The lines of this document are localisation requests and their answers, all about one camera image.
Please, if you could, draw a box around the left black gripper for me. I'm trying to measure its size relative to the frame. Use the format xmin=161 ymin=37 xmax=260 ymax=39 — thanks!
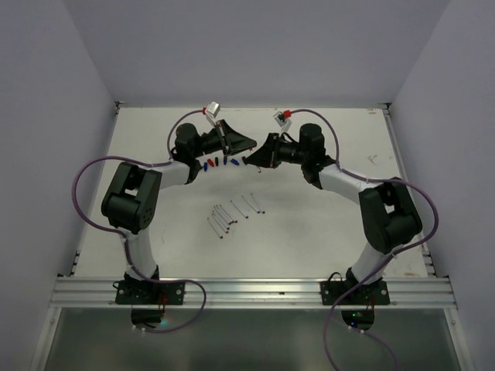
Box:
xmin=192 ymin=119 xmax=256 ymax=158

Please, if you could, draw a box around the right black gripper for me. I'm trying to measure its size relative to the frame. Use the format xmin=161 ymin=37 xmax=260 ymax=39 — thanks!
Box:
xmin=245 ymin=132 xmax=309 ymax=168

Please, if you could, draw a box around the red cap pen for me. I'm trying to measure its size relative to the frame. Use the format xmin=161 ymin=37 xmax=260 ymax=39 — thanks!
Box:
xmin=219 ymin=204 xmax=236 ymax=223

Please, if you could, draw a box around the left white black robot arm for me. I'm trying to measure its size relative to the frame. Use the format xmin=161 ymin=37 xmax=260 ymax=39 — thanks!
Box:
xmin=101 ymin=120 xmax=257 ymax=304

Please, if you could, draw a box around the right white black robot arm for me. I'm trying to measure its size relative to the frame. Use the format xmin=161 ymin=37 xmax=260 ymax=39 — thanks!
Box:
xmin=245 ymin=124 xmax=422 ymax=304

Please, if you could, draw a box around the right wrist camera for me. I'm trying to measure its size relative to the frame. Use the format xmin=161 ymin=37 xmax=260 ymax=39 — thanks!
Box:
xmin=273 ymin=110 xmax=292 ymax=134

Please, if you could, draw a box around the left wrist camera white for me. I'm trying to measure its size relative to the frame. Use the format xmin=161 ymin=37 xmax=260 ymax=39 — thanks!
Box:
xmin=203 ymin=101 xmax=221 ymax=128

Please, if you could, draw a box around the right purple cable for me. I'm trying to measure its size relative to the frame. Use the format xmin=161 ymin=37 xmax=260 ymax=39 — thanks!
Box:
xmin=284 ymin=108 xmax=440 ymax=371

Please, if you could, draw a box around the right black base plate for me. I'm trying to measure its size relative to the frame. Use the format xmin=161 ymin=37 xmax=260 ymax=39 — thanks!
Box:
xmin=319 ymin=280 xmax=391 ymax=306

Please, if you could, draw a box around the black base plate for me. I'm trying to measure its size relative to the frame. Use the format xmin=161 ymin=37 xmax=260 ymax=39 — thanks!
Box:
xmin=319 ymin=280 xmax=391 ymax=306
xmin=112 ymin=280 xmax=185 ymax=306

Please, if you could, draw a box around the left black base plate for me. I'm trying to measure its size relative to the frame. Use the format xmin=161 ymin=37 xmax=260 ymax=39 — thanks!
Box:
xmin=112 ymin=280 xmax=185 ymax=306

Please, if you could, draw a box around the aluminium mounting rail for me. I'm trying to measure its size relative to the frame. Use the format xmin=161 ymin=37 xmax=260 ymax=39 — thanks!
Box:
xmin=49 ymin=277 xmax=457 ymax=309

